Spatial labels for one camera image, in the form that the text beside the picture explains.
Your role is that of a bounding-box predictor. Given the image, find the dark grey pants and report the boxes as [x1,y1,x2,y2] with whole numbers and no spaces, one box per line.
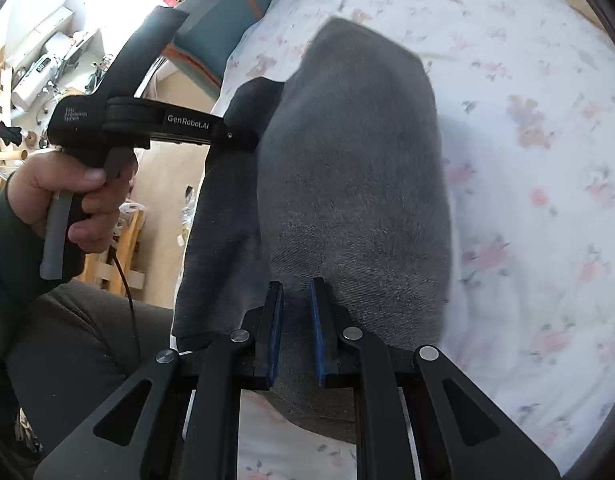
[171,16,454,447]

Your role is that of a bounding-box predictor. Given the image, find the black cable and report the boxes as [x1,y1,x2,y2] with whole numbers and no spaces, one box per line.
[111,254,142,363]

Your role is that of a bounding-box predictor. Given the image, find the white appliance with display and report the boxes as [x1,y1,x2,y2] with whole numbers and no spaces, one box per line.
[11,54,64,109]

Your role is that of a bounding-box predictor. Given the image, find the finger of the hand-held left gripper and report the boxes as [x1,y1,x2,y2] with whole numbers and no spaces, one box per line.
[210,124,261,152]

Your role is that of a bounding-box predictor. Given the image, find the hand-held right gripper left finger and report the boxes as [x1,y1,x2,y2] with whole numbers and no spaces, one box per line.
[32,280,285,480]

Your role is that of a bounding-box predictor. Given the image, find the person's leg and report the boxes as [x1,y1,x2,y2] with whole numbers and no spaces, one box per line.
[6,280,189,458]

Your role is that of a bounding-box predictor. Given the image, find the person's left forearm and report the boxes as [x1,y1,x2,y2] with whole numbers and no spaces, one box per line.
[0,190,55,366]

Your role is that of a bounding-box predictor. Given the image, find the wooden furniture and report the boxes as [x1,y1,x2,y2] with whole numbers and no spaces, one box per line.
[84,204,149,291]

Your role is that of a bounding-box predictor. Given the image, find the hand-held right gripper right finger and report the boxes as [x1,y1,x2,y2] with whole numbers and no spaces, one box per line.
[310,276,563,480]

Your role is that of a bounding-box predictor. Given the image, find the person's left hand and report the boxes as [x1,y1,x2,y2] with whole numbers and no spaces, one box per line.
[7,147,139,254]

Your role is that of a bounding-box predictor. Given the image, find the teal padded bed board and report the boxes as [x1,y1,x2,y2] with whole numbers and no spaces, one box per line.
[162,0,281,102]

